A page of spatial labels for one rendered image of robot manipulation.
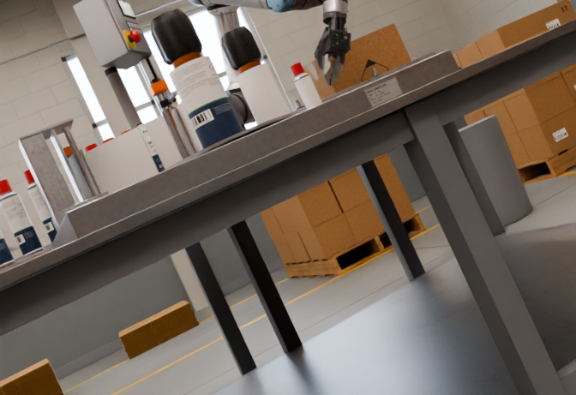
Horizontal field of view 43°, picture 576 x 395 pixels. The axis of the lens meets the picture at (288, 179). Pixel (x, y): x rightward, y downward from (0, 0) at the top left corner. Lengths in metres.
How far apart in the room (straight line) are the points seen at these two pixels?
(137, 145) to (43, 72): 5.82
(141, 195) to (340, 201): 4.37
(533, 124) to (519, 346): 4.28
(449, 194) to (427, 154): 0.09
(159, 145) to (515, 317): 0.97
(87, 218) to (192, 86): 0.37
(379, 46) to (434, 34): 6.26
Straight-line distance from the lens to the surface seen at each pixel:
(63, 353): 7.47
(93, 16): 2.17
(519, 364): 1.48
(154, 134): 1.92
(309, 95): 2.20
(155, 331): 6.38
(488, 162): 4.47
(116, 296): 7.45
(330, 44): 2.24
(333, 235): 5.51
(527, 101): 5.62
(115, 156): 1.95
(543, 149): 5.70
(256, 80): 1.83
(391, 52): 2.61
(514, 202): 4.55
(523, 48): 1.53
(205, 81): 1.45
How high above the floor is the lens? 0.77
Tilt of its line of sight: level
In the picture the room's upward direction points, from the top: 25 degrees counter-clockwise
